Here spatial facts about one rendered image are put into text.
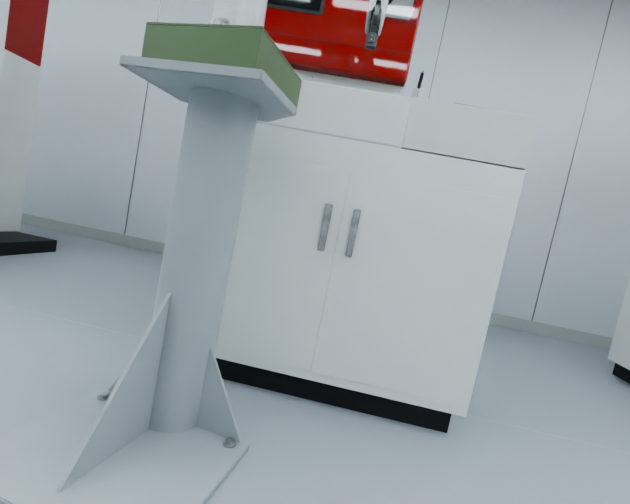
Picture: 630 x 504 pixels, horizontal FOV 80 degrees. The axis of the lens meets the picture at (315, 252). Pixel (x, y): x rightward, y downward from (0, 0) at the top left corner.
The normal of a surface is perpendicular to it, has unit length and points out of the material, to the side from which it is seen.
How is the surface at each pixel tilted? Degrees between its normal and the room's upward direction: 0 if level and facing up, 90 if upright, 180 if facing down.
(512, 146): 90
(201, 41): 90
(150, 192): 90
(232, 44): 90
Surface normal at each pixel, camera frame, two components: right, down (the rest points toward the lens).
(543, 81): -0.11, 0.07
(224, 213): 0.74, 0.20
